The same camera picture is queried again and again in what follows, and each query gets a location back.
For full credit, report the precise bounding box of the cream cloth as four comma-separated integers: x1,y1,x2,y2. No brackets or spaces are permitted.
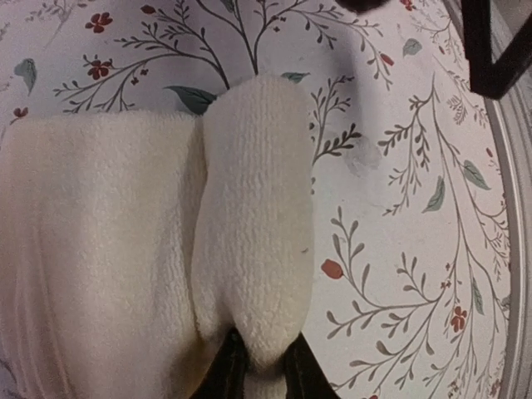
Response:
1,75,314,398

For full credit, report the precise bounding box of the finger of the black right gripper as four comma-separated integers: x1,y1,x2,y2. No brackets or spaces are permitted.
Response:
461,1,531,99

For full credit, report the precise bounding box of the aluminium front rail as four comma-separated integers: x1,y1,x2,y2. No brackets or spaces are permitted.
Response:
484,0,532,399

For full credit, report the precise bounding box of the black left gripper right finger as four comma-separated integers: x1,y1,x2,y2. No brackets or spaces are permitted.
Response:
284,334,339,399

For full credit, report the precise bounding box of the floral patterned table mat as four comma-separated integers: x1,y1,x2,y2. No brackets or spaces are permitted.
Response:
1,1,510,398

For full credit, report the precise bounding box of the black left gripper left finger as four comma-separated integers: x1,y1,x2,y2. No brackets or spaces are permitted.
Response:
193,328,249,399

